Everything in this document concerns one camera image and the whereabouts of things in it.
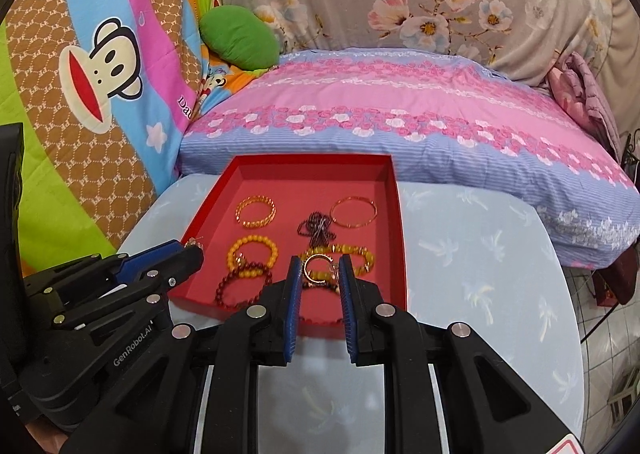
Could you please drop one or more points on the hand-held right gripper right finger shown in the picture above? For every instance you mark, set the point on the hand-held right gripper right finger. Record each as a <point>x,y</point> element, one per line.
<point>350,314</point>

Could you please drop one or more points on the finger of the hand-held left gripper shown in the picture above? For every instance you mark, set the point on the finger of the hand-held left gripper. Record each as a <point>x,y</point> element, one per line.
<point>185,266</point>
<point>150,256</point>

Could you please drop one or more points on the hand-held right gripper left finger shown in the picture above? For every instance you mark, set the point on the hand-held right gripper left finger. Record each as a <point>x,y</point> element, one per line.
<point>292,314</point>

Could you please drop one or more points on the small gold hoop earring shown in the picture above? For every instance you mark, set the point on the small gold hoop earring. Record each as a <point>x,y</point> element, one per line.
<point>194,244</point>

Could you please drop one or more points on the wide gold hoop earring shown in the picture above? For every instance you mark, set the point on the wide gold hoop earring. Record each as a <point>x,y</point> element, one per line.
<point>315,279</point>

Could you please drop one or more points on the red jewelry tray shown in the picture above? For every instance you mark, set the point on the red jewelry tray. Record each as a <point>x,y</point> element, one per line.
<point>295,179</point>

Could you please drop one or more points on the thin gold bangle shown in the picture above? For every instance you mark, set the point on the thin gold bangle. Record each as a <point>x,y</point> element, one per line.
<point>337,221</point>

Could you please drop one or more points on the light blue palm print tablecloth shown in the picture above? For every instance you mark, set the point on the light blue palm print tablecloth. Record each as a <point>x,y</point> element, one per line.
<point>475,284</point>

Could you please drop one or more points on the cartoon monkey printed blanket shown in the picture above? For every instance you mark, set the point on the cartoon monkey printed blanket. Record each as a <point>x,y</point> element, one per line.
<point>100,134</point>

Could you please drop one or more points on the pink and blue floral pillow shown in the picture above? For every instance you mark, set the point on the pink and blue floral pillow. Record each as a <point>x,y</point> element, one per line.
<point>425,119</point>

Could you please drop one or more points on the green pillow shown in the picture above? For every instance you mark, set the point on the green pillow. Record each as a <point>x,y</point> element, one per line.
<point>240,36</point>

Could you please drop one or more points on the white plastic stool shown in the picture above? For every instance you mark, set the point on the white plastic stool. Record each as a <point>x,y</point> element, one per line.
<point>625,391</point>

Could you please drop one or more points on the pink quilted cloth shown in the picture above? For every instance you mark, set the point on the pink quilted cloth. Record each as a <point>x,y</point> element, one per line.
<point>582,94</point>

